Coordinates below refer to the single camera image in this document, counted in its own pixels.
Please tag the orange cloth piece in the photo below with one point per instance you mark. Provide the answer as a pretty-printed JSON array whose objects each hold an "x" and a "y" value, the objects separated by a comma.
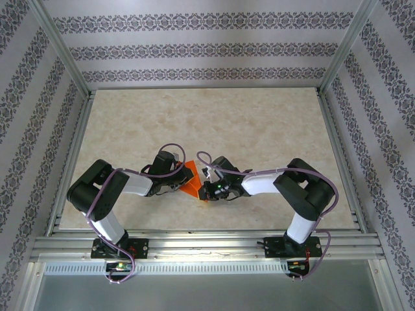
[{"x": 193, "y": 188}]

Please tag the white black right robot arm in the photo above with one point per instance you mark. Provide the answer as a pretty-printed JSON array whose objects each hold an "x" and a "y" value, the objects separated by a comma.
[{"x": 304, "y": 194}]

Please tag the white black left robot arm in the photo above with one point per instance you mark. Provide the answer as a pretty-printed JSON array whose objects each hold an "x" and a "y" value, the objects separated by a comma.
[{"x": 94, "y": 194}]

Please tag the grey metal panel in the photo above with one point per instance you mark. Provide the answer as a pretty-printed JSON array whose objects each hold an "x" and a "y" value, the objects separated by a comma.
[{"x": 207, "y": 294}]

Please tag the small circuit board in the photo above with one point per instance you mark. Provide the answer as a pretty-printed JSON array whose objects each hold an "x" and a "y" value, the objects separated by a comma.
[
  {"x": 297, "y": 266},
  {"x": 119, "y": 266}
]

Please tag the wide aluminium frame rail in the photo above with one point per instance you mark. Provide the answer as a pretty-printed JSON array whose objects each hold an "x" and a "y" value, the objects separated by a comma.
[{"x": 207, "y": 241}]

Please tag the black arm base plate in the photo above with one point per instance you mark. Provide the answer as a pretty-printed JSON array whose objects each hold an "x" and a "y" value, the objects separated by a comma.
[
  {"x": 142, "y": 248},
  {"x": 272, "y": 247}
]

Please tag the aluminium side rail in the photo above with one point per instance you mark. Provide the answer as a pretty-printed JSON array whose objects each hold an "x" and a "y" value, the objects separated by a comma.
[
  {"x": 336, "y": 136},
  {"x": 77, "y": 145}
]

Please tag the aluminium corner post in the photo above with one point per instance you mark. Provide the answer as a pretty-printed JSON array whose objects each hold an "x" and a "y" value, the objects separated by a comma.
[
  {"x": 347, "y": 42},
  {"x": 58, "y": 45}
]

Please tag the aluminium frame bar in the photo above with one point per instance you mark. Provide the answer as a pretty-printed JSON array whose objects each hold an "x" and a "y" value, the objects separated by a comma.
[
  {"x": 384, "y": 285},
  {"x": 29, "y": 285}
]

